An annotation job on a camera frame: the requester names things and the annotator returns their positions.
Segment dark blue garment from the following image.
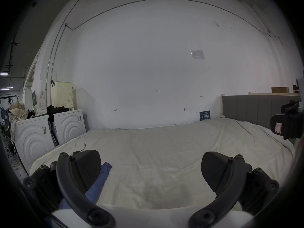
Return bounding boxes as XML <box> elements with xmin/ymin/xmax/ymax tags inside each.
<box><xmin>59</xmin><ymin>162</ymin><xmax>113</xmax><ymax>210</ymax></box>

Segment white washing machine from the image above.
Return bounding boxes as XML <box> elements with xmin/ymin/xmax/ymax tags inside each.
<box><xmin>47</xmin><ymin>81</ymin><xmax>87</xmax><ymax>146</ymax></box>
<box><xmin>9</xmin><ymin>101</ymin><xmax>56</xmax><ymax>176</ymax></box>

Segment bed with beige sheet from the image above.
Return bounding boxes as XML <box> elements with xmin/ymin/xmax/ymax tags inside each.
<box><xmin>30</xmin><ymin>114</ymin><xmax>296</xmax><ymax>210</ymax></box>

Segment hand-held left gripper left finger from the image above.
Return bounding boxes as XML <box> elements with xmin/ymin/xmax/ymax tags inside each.
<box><xmin>22</xmin><ymin>150</ymin><xmax>116</xmax><ymax>228</ymax></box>

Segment white paper notice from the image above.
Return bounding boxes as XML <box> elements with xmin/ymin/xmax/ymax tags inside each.
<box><xmin>190</xmin><ymin>49</ymin><xmax>205</xmax><ymax>60</ymax></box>

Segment grey padded headboard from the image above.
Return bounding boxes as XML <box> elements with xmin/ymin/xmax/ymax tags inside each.
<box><xmin>222</xmin><ymin>95</ymin><xmax>301</xmax><ymax>130</ymax></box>

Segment dark blue card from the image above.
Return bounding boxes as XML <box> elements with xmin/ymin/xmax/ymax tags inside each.
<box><xmin>199</xmin><ymin>110</ymin><xmax>212</xmax><ymax>122</ymax></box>

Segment small black cable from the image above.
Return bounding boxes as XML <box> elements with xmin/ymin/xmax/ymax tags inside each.
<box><xmin>72</xmin><ymin>143</ymin><xmax>86</xmax><ymax>155</ymax></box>

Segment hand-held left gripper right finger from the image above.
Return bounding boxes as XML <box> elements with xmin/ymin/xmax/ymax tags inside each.
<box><xmin>188</xmin><ymin>152</ymin><xmax>280</xmax><ymax>228</ymax></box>

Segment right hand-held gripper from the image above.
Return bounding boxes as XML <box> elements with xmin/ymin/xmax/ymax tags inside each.
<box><xmin>270</xmin><ymin>76</ymin><xmax>304</xmax><ymax>140</ymax></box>

